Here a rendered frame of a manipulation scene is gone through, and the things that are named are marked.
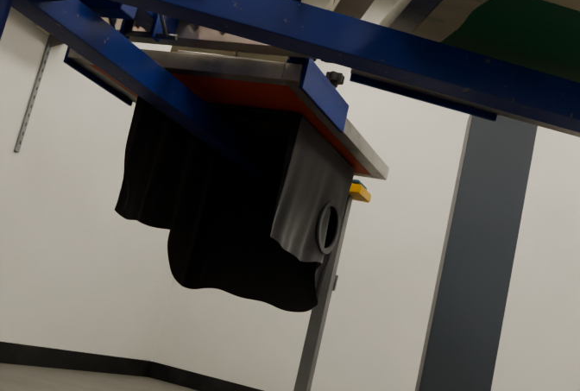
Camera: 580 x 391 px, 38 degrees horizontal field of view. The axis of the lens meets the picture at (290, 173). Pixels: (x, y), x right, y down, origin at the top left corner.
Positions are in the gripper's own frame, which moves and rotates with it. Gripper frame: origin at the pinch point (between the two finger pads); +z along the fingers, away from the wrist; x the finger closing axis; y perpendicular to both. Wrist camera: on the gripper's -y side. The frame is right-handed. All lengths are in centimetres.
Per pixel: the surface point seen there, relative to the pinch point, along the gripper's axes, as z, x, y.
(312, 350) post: 66, 69, 13
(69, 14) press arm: 20, -66, 3
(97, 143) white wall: -22, 229, -200
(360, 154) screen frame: 14.1, 27.6, 28.1
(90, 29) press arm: 20, -60, 3
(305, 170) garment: 24.9, 8.2, 21.9
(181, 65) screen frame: 12.9, -24.8, 1.1
